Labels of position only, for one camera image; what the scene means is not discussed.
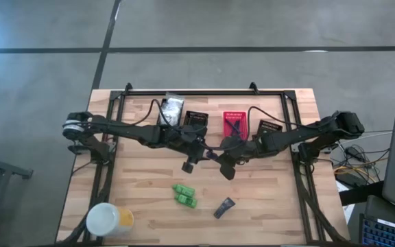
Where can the black laptop with backlit keyboard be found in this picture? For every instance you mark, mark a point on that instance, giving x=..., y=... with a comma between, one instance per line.
x=386, y=233

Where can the red plastic basket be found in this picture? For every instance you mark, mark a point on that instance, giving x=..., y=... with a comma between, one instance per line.
x=234, y=116

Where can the black power adapter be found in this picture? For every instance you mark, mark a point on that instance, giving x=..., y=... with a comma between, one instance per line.
x=353, y=152

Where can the black plastic basket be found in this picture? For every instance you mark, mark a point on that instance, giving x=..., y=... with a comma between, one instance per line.
x=159, y=120
x=195, y=118
x=269, y=126

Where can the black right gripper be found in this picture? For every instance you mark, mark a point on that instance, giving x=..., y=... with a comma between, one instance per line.
x=237, y=151

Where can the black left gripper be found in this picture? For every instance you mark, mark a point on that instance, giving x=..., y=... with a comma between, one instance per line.
x=189, y=144

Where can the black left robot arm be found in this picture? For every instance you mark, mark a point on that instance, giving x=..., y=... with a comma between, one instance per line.
x=125, y=129

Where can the black flat bar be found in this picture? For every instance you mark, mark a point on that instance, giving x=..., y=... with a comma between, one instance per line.
x=358, y=193

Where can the silver frame bracket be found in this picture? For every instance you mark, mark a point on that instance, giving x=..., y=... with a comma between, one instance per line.
x=294, y=147

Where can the black metal table frame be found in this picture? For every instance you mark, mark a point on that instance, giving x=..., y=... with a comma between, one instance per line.
x=201, y=92

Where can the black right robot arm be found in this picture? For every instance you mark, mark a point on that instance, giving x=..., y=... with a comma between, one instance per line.
x=297, y=133

